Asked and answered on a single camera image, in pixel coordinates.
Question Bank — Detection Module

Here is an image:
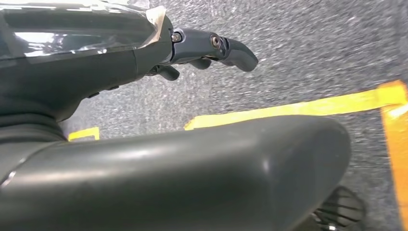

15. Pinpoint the black ribbed robot left foot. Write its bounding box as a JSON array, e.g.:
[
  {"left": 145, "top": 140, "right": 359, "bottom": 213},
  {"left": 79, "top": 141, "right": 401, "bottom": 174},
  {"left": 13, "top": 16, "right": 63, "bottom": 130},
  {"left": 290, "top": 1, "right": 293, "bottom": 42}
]
[{"left": 313, "top": 186, "right": 367, "bottom": 231}]

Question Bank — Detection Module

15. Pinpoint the yellow floor tape marking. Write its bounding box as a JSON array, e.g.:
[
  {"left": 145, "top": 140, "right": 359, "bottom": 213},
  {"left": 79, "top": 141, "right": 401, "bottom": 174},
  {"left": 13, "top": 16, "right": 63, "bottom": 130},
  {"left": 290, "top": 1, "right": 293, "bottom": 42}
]
[
  {"left": 184, "top": 79, "right": 408, "bottom": 231},
  {"left": 67, "top": 126, "right": 101, "bottom": 142}
]

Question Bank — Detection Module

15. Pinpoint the dark grey robot left leg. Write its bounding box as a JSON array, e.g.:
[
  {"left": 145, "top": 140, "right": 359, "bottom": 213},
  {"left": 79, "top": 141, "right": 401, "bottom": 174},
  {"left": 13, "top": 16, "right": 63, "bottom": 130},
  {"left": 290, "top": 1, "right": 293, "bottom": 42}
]
[{"left": 0, "top": 115, "right": 352, "bottom": 231}]

